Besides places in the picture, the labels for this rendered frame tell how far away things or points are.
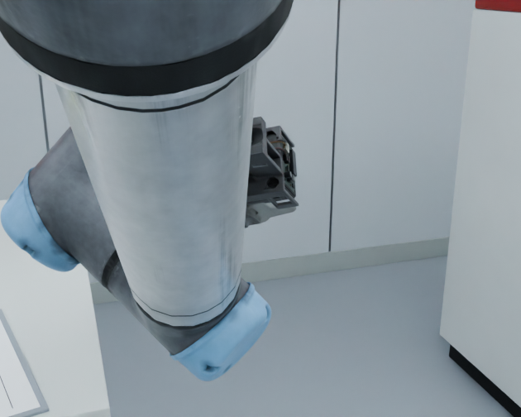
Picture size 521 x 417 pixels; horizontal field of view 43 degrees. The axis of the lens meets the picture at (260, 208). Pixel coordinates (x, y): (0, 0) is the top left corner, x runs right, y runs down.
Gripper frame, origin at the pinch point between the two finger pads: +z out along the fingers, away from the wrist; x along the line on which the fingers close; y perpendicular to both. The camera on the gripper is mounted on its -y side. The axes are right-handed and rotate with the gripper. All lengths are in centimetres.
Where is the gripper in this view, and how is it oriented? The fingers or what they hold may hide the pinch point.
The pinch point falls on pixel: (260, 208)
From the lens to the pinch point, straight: 79.6
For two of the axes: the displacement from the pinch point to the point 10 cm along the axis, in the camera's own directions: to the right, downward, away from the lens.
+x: -0.5, -9.5, 3.2
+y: 9.4, -1.5, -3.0
